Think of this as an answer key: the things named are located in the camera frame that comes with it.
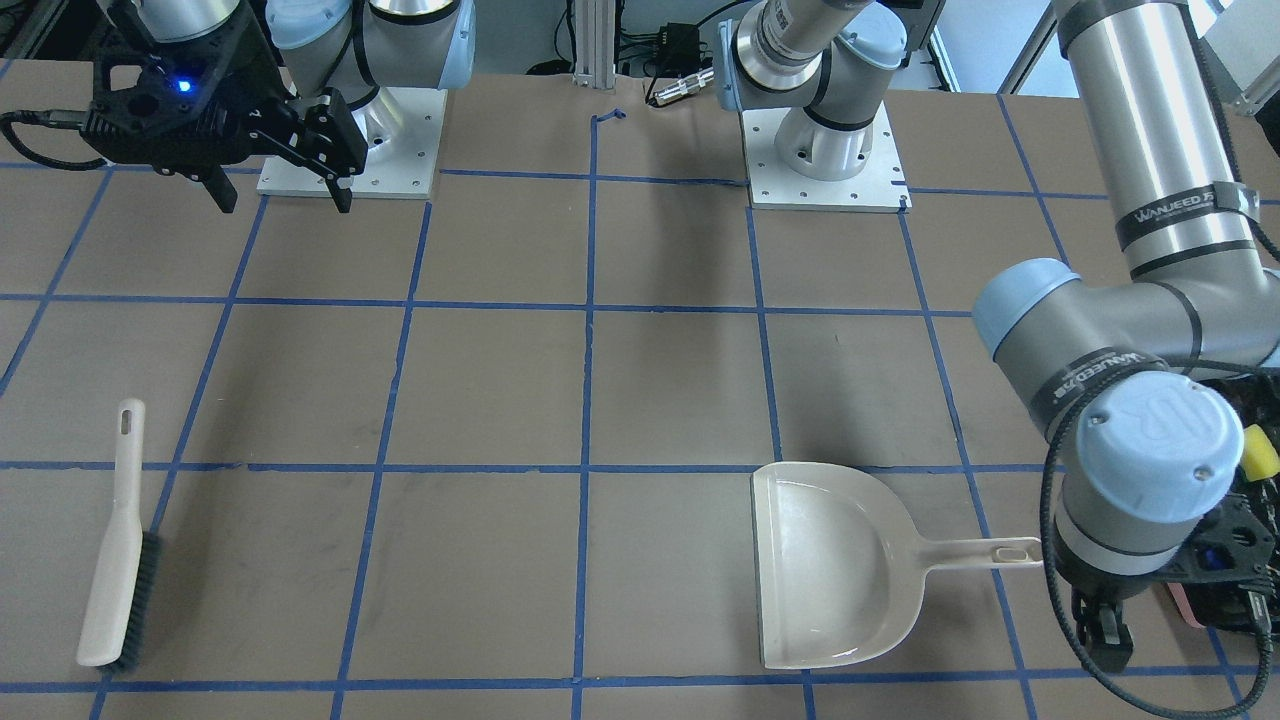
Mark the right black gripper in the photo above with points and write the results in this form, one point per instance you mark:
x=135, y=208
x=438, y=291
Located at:
x=254, y=88

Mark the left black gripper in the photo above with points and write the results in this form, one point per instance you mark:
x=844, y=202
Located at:
x=1103, y=622

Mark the yellow green sponge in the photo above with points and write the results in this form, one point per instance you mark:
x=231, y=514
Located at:
x=1260, y=459

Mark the beige plastic dustpan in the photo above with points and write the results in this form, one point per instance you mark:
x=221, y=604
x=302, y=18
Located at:
x=841, y=567

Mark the white hand brush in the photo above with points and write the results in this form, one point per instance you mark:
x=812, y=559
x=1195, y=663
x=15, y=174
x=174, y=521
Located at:
x=114, y=620

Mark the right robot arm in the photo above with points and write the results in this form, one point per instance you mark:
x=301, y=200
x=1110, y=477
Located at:
x=393, y=61

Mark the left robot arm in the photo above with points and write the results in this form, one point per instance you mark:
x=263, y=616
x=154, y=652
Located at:
x=1141, y=453

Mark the bin with black bag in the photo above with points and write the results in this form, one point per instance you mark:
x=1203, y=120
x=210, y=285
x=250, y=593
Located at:
x=1245, y=521

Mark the aluminium frame post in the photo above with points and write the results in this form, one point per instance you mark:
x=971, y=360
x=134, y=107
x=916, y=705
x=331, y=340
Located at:
x=595, y=43

